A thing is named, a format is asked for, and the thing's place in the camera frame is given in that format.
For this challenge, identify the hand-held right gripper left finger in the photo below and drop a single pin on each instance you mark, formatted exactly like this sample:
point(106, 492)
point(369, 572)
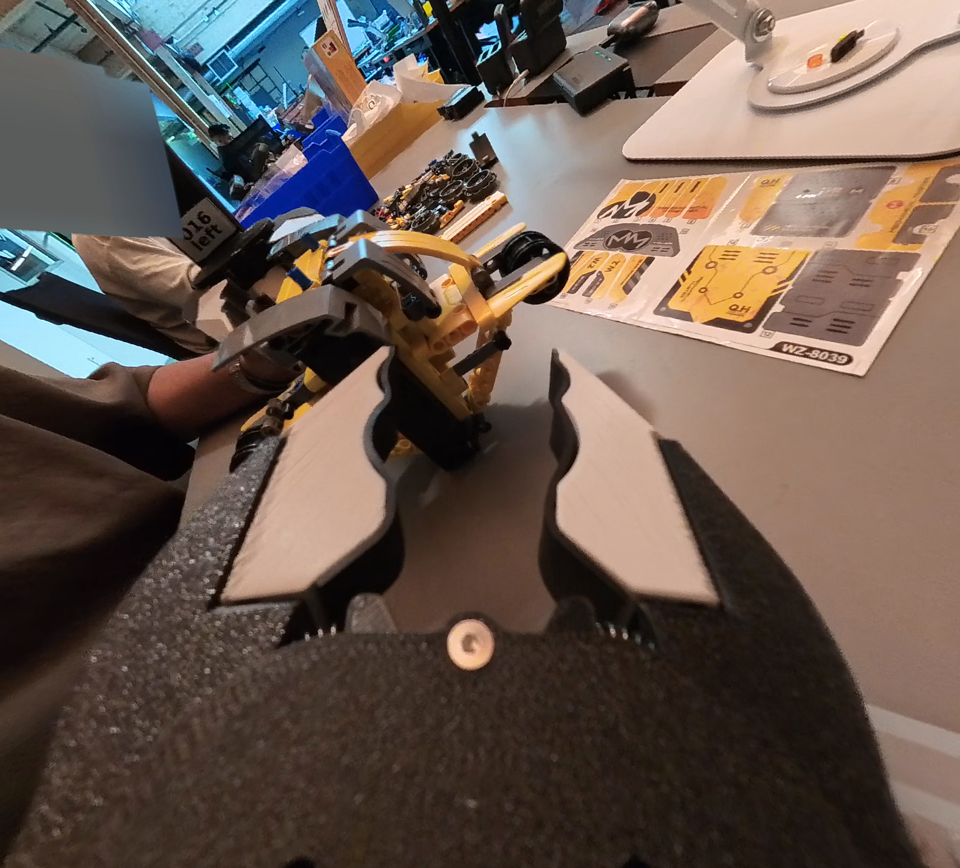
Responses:
point(307, 508)

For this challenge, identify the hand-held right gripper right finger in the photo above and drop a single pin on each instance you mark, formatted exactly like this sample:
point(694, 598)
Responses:
point(630, 508)

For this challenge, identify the yellow toy brick vehicle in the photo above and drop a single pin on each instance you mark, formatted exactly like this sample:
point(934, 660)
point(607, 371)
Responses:
point(442, 328)

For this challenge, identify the pile of toy brick parts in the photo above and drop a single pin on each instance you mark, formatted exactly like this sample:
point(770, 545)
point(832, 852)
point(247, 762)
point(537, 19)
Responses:
point(442, 192)

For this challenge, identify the wristwatch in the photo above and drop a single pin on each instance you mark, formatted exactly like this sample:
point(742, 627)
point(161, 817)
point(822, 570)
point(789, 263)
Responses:
point(259, 380)

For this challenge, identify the blue plastic bin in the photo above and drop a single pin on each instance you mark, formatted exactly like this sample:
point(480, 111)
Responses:
point(322, 170)

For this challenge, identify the yellow cardboard box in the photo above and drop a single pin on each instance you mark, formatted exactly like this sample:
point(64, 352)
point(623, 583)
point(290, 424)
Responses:
point(397, 132)

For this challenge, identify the clear plastic bag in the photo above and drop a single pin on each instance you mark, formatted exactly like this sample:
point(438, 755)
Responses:
point(375, 106)

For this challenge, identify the orange cardboard box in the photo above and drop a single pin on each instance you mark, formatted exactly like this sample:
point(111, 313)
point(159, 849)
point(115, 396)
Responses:
point(337, 72)

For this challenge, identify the person's brown shirt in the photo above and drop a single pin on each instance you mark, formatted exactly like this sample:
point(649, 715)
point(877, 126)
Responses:
point(67, 508)

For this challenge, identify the yellow grey sticker sheet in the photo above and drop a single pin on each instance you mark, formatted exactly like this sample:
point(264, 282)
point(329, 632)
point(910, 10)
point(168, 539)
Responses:
point(750, 283)

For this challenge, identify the small black box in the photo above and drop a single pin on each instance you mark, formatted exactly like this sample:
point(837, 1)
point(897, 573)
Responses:
point(461, 102)

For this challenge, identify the black electronic device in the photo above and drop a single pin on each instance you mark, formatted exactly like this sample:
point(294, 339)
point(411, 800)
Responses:
point(496, 72)
point(541, 35)

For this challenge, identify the black power bank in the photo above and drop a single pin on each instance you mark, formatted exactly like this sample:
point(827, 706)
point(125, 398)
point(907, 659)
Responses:
point(592, 84)

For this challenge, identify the white document stand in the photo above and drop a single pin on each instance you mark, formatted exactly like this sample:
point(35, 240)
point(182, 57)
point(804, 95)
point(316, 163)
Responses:
point(750, 125)

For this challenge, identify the dark desk mat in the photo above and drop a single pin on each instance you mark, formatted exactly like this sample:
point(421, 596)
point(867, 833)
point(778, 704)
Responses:
point(675, 57)

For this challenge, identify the silver rounded device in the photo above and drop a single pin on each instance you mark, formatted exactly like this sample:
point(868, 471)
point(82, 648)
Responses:
point(634, 20)

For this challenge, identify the small orange black part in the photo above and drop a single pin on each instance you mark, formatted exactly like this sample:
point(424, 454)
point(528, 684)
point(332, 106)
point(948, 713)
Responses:
point(816, 61)

